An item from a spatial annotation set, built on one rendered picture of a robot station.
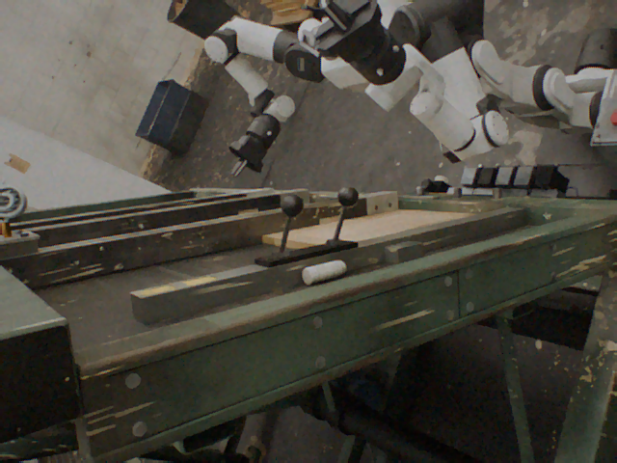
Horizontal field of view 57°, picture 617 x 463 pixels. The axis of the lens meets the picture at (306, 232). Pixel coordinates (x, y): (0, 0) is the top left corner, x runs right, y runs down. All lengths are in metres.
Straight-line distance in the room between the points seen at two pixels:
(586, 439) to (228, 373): 0.91
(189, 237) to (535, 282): 0.75
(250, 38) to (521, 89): 0.83
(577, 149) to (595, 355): 1.17
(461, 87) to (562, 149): 1.19
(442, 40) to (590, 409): 0.84
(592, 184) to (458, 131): 1.13
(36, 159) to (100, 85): 1.75
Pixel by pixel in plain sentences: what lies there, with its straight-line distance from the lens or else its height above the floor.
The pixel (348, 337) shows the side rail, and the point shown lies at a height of 1.54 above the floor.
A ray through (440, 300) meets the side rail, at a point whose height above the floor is 1.39.
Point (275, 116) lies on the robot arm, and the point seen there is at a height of 1.25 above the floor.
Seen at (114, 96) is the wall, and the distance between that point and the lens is 6.64.
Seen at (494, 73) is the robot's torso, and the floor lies 0.91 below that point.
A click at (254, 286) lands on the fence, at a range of 0.94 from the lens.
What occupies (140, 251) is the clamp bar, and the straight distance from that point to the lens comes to 1.30.
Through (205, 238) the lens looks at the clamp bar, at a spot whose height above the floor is 1.45.
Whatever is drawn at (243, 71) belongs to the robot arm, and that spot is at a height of 1.38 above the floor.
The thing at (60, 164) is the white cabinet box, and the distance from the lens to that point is 5.14.
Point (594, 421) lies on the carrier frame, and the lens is 1.38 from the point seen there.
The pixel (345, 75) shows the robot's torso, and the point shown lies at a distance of 1.49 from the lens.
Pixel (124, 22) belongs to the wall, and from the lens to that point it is 6.71.
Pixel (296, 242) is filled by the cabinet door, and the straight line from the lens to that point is 1.31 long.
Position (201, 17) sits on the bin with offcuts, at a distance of 5.79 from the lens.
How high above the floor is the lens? 2.05
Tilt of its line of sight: 35 degrees down
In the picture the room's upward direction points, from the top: 64 degrees counter-clockwise
